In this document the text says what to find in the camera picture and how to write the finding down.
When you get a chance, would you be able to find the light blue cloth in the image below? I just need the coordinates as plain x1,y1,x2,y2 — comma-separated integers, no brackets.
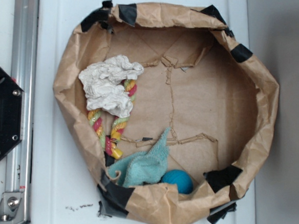
108,128,170,188

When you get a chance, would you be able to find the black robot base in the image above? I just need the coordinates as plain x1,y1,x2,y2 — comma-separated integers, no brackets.
0,67,24,161

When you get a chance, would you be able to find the crumpled white cloth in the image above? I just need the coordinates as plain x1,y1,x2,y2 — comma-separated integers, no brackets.
78,55,144,118

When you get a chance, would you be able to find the brown paper bag bin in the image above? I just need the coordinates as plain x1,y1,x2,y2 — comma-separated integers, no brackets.
53,2,280,224

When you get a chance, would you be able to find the blue ball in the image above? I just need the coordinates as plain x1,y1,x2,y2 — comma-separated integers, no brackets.
161,169,194,194

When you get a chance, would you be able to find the white tray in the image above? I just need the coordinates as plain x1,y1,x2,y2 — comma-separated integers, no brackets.
23,0,274,224

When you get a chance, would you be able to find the multicolour rope toy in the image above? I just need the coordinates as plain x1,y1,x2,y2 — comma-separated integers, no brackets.
84,76,138,162

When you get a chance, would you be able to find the aluminium rail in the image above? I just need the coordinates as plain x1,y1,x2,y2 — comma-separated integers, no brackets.
5,0,39,224

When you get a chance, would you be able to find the metal corner bracket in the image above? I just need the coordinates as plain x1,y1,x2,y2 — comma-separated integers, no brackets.
0,192,25,224

